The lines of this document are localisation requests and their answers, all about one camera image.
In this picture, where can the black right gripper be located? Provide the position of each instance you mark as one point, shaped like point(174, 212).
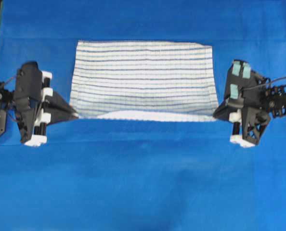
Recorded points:
point(243, 107)

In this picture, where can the white blue-striped towel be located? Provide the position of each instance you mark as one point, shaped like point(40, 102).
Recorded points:
point(164, 81)

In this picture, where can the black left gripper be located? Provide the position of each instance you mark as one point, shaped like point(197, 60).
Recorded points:
point(32, 89)

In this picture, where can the blue table cloth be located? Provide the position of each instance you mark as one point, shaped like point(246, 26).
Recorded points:
point(107, 175)

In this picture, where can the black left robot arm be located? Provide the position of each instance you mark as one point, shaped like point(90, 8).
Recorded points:
point(6, 101)

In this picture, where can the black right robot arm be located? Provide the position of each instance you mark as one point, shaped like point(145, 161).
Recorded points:
point(274, 101)

